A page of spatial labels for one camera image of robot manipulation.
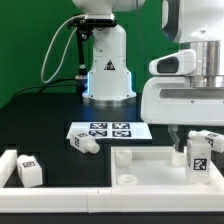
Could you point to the white marker sheet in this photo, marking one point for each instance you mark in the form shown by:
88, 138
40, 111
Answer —
113, 130

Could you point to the white square tabletop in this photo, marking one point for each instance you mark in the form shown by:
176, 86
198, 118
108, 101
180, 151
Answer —
147, 166

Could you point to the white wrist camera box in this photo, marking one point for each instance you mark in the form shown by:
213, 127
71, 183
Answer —
180, 63

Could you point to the white U-shaped fence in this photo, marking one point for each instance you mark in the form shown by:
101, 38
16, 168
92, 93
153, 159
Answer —
120, 198

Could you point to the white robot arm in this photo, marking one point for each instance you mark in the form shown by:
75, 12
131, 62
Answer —
192, 24

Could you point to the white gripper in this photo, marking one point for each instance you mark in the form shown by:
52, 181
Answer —
171, 101

